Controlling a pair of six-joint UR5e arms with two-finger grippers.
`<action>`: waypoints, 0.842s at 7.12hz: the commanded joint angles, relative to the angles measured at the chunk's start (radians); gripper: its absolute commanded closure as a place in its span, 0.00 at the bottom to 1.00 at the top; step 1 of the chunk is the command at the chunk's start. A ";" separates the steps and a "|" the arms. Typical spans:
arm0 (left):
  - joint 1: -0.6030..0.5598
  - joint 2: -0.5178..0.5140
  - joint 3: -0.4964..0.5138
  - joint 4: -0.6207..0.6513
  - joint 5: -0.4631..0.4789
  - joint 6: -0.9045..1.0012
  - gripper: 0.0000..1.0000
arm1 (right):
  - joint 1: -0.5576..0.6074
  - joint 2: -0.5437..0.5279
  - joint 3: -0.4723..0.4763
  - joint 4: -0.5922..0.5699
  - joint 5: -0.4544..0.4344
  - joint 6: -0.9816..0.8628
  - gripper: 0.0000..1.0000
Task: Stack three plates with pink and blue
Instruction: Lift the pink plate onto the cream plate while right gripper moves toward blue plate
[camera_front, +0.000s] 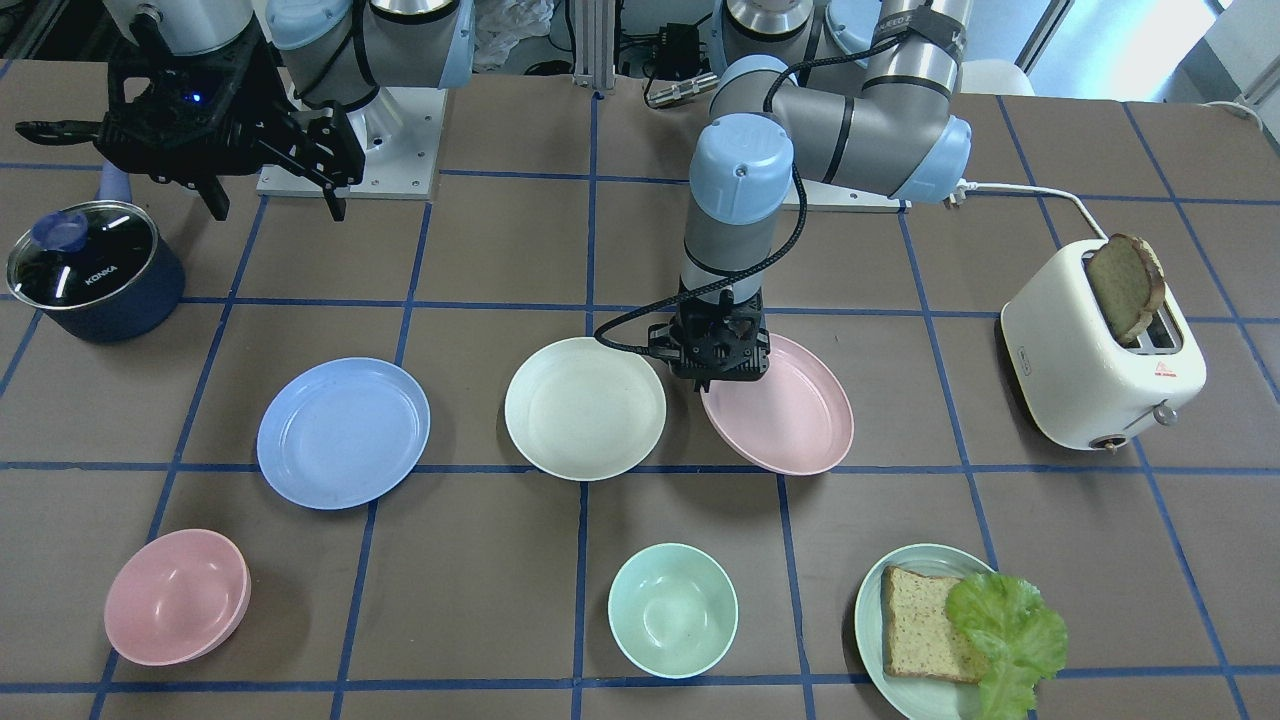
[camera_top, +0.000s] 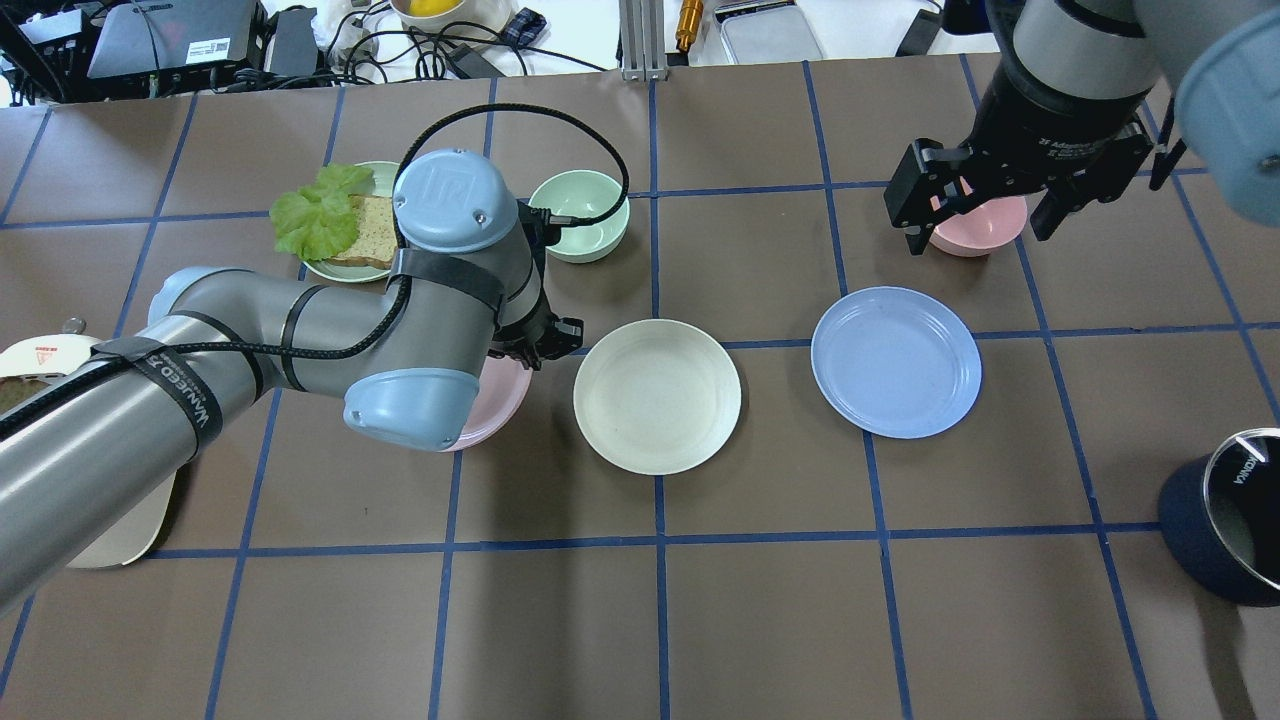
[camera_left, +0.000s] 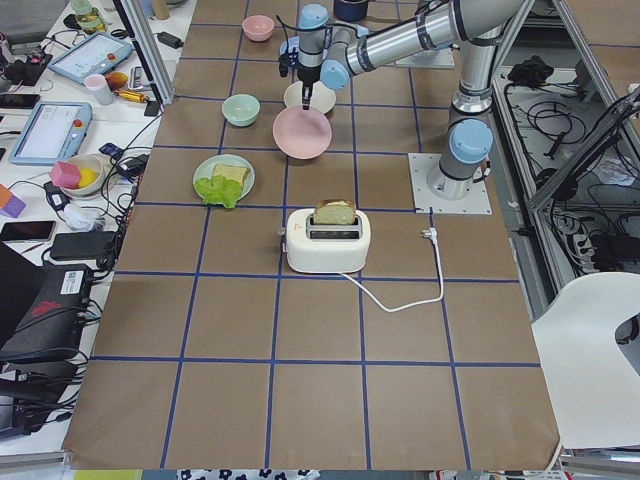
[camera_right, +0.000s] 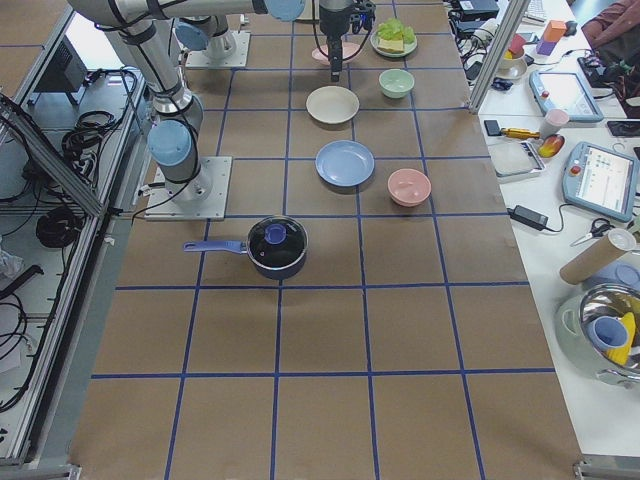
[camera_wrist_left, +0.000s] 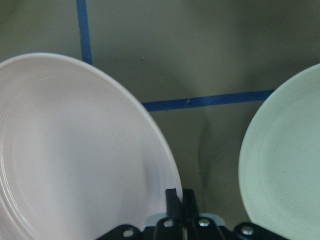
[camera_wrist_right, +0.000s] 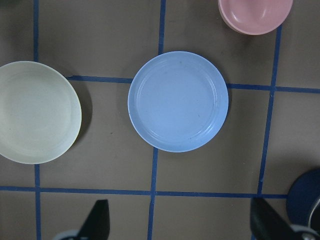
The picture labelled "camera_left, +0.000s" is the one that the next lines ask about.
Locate green bowl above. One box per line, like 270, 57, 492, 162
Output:
222, 94, 261, 127

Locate blue plate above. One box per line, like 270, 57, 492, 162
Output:
279, 36, 299, 56

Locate beige bowl with toys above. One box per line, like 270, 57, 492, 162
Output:
49, 153, 108, 199

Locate bread slice in toaster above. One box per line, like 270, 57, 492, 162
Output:
313, 199, 356, 225

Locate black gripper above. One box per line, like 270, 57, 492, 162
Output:
297, 65, 319, 109

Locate white chair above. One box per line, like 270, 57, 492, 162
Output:
532, 272, 639, 449

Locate dark blue pot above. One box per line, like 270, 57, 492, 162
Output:
333, 0, 369, 22

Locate black smartphone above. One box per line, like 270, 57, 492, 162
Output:
1, 220, 57, 242

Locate pink bowl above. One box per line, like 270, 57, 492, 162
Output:
242, 15, 275, 42

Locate pink plate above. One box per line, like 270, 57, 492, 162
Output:
272, 105, 332, 159

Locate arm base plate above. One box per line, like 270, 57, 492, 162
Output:
408, 153, 492, 215
394, 47, 456, 69

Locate aluminium frame post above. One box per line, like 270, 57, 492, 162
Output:
114, 0, 175, 106

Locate white toaster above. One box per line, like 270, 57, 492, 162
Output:
284, 208, 371, 274

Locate pink cup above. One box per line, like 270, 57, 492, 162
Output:
83, 74, 114, 105

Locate white toaster power cable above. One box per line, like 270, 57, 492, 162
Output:
337, 227, 446, 314

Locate blue teach pendant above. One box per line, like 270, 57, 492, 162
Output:
48, 32, 134, 84
8, 101, 93, 166

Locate near blue teach pendant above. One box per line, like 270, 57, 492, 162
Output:
8, 101, 93, 166

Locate green lettuce leaf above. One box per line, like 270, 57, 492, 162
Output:
194, 178, 243, 209

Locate black power adapter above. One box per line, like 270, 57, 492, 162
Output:
156, 31, 184, 49

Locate far blue teach pendant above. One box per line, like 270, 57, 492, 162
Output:
48, 32, 134, 84

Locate cream white plate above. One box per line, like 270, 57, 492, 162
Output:
282, 81, 336, 118

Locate green plate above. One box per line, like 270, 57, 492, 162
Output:
193, 154, 255, 209

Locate bread slice on plate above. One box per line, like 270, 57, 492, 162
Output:
212, 163, 250, 188

